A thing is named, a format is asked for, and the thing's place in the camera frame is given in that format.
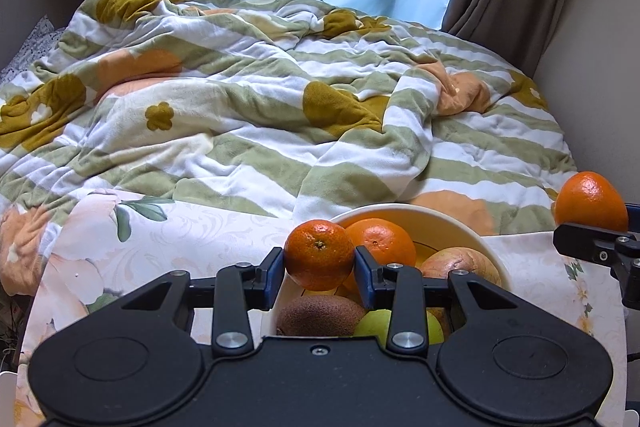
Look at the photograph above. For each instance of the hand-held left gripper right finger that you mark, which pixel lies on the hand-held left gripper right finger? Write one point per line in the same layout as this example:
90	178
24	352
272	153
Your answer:
364	278

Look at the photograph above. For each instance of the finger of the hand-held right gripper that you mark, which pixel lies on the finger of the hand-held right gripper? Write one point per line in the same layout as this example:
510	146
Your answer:
634	217
585	244

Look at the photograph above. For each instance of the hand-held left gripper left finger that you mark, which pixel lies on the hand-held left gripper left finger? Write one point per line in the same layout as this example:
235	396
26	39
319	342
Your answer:
274	278

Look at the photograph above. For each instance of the large orange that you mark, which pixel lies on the large orange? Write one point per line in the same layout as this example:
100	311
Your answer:
382	241
590	202

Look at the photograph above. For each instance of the green apple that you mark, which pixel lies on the green apple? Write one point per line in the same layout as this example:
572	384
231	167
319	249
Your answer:
375	324

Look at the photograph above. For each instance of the small mandarin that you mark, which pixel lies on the small mandarin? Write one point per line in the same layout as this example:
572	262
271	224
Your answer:
318	254

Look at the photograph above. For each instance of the brown kiwi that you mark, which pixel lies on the brown kiwi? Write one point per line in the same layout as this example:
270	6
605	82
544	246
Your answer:
320	314

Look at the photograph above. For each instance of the cream ceramic bowl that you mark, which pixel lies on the cream ceramic bowl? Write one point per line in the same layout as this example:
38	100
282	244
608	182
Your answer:
450	218

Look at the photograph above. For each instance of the yellow-red apple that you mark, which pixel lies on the yellow-red apple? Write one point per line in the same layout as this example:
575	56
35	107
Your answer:
465	264

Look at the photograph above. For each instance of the floral tablecloth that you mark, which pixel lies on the floral tablecloth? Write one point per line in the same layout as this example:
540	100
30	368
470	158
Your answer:
175	237

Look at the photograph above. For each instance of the striped floral blanket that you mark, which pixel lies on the striped floral blanket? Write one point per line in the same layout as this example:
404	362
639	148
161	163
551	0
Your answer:
250	107

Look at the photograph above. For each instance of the grey speckled bedsheet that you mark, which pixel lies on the grey speckled bedsheet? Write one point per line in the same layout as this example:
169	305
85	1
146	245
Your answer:
30	52

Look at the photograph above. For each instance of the beige headboard panel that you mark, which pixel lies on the beige headboard panel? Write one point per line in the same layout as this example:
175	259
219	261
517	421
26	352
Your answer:
30	2

